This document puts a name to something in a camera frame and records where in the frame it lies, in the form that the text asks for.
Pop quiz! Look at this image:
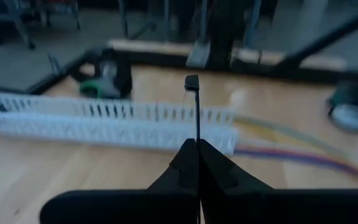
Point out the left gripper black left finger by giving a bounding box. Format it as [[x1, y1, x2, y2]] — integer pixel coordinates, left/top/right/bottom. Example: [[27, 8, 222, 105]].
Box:
[[40, 139, 200, 224]]

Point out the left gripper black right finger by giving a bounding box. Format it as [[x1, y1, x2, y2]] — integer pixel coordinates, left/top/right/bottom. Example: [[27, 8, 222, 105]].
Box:
[[199, 139, 358, 224]]

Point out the bundle of coloured cables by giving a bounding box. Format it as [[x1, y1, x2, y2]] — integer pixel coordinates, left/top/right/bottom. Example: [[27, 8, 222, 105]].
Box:
[[234, 145, 358, 175]]

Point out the yellow cable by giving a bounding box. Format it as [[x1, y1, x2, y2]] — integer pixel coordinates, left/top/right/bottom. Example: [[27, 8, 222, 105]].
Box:
[[236, 123, 323, 147]]

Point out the black zip tie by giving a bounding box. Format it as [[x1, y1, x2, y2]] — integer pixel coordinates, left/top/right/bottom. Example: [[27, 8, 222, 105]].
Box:
[[184, 74, 202, 147]]

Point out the bundle of coloured wires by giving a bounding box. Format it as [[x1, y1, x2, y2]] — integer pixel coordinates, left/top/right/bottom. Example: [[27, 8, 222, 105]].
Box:
[[234, 114, 351, 155]]

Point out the white slotted cable raceway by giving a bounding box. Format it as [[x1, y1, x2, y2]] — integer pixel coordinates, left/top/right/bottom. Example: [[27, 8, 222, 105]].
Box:
[[0, 92, 239, 156]]

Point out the black work glove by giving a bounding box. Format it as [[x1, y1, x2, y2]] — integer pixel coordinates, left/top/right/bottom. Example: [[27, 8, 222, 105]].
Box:
[[85, 46, 134, 100]]

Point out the grey green-edged glove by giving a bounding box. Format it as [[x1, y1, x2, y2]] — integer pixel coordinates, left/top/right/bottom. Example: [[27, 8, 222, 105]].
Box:
[[78, 60, 122, 100]]

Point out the black frame strut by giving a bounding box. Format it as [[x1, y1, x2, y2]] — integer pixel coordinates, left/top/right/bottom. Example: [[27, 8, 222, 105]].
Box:
[[205, 0, 248, 71]]

